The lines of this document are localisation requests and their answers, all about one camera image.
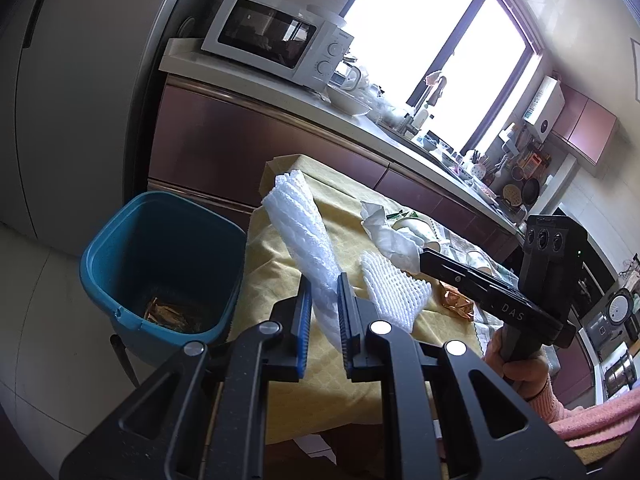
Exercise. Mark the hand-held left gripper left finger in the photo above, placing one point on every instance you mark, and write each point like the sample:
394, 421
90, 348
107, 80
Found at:
303, 332

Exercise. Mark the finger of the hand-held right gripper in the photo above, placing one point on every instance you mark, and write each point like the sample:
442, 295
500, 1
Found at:
450, 272

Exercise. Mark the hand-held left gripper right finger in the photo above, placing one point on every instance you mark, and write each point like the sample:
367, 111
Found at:
345, 327

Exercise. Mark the gold foil snack wrapper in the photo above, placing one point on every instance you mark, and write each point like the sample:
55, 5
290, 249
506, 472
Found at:
455, 305
170, 315

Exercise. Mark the white blue-dotted paper cup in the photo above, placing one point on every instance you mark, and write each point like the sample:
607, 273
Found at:
479, 260
417, 232

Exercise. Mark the white tissue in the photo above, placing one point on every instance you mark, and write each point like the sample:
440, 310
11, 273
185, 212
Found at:
392, 242

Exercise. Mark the long white foam net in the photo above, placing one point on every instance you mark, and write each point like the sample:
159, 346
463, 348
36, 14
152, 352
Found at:
300, 230

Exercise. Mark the blue plastic trash bin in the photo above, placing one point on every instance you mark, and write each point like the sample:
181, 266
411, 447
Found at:
115, 260

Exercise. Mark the person's right forearm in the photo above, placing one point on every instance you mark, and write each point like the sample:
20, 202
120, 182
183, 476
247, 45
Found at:
552, 402

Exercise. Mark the person's right hand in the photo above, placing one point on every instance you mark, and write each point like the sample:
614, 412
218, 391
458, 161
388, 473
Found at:
520, 372

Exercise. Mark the yellow quilted tablecloth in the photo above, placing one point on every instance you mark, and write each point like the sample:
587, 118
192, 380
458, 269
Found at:
280, 385

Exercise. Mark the small white foam net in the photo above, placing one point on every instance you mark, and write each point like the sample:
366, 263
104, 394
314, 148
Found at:
390, 290

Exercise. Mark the black hanging pan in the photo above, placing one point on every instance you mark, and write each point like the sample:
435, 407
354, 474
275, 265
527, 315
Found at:
530, 190

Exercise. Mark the round hanging strainer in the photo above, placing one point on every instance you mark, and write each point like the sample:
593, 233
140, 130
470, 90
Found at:
511, 196

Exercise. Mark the green candy wrapper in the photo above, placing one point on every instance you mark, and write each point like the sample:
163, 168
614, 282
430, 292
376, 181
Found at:
396, 216

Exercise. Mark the rice cooker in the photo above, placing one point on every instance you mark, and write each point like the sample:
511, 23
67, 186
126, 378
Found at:
617, 310

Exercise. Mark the patterned ceramic bowl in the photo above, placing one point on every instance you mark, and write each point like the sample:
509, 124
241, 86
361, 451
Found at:
452, 161
432, 144

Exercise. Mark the white paper sheet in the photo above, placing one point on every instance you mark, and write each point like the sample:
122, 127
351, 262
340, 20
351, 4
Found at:
315, 445

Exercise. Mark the metal pot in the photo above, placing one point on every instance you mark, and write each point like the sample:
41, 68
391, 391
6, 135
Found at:
619, 372

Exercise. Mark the black metal stand leg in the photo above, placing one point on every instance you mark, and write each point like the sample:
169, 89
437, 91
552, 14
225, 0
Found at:
125, 360

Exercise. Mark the kitchen faucet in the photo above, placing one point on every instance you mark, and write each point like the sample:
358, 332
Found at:
436, 85

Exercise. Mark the white ceramic bowl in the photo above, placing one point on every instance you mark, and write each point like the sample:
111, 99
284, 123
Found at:
350, 102

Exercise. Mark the maroon kitchen counter cabinet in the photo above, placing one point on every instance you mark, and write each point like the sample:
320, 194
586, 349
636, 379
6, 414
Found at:
250, 130

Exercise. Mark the white electric kettle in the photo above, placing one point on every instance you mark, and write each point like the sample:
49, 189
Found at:
347, 76

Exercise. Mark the kitchen window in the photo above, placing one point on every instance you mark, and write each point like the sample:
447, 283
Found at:
400, 35

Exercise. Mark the white microwave oven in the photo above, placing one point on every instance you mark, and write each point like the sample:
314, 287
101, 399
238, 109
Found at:
265, 35

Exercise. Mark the grey refrigerator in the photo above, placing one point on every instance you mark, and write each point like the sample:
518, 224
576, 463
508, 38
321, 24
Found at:
75, 85

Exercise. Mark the maroon wall cabinet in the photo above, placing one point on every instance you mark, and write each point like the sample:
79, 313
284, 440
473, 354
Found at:
585, 125

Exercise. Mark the white wall water heater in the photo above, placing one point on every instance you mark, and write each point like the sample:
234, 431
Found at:
544, 107

